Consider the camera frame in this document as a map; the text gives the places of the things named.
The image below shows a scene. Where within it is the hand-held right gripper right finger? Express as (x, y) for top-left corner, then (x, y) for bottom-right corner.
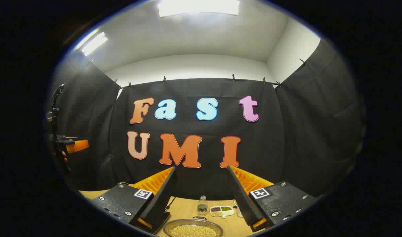
(227, 165), (318, 232)

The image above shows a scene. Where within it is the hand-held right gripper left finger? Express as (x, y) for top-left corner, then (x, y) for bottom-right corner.
(91, 166), (177, 235)

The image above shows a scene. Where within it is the stainless steel pot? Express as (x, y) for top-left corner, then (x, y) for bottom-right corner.
(163, 216), (224, 237)

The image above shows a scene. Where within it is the heap of soybeans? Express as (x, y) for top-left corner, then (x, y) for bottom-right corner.
(171, 225), (217, 237)

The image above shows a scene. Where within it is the white sectioned plate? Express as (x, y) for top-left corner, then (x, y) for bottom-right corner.
(210, 205), (235, 218)

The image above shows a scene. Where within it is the clear plastic water bottle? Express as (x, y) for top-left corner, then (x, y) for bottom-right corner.
(197, 196), (208, 216)

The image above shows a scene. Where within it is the black backdrop cloth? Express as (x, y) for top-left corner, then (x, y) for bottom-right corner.
(46, 38), (366, 201)

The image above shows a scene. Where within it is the narrow ceiling light panel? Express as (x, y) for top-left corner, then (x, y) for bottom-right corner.
(74, 29), (109, 56)

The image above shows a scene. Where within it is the row of cloth clips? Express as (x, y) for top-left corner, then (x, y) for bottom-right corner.
(89, 59), (307, 89)

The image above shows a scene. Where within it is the large ceiling light panel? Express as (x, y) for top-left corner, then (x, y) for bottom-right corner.
(158, 0), (240, 17)

